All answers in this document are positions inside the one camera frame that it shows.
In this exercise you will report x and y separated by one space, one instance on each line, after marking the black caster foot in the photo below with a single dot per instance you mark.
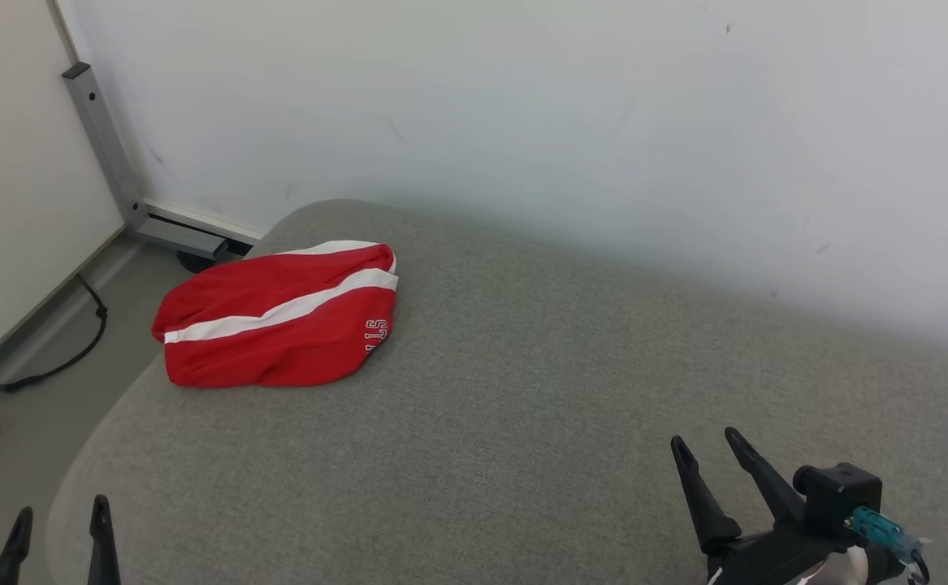
195 262

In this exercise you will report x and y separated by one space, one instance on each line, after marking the grey metal frame leg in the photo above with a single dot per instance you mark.
108 154

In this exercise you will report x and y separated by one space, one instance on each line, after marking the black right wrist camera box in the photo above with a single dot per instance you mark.
837 496

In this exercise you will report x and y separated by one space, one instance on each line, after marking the red shorts with Bulls print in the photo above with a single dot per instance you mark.
279 333

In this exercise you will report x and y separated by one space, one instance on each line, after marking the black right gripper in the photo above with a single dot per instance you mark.
766 561

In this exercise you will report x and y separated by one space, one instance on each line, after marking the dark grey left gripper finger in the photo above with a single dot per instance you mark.
102 544
9 556

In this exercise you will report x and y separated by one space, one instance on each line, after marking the teal right camera connector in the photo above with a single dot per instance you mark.
880 528

